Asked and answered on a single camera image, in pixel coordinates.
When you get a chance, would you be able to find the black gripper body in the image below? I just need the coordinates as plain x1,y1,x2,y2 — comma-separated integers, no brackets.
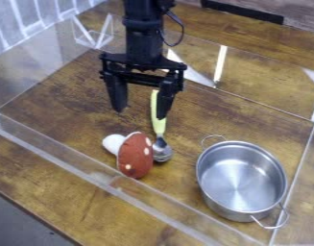
100,32,187,92

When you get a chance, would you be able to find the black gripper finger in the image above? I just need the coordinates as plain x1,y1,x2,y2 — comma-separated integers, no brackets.
104,73,126,112
156,81,176,119

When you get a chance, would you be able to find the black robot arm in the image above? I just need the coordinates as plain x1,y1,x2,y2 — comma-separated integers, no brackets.
100,0,187,119

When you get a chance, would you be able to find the black bar at back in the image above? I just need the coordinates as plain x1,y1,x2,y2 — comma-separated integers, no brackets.
200,0,283,25

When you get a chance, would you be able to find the green handled metal spoon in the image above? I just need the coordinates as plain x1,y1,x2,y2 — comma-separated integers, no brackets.
149,89,172,162

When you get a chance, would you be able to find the red plush mushroom toy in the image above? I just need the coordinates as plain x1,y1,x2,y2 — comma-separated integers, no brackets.
101,132,152,179

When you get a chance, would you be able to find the clear acrylic enclosure wall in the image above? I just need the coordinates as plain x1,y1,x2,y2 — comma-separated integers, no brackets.
0,0,314,246

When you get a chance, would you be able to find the silver metal pot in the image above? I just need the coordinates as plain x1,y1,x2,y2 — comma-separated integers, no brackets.
196,135,290,230

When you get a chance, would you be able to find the black cable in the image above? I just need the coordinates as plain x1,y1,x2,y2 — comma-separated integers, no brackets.
157,9,185,48

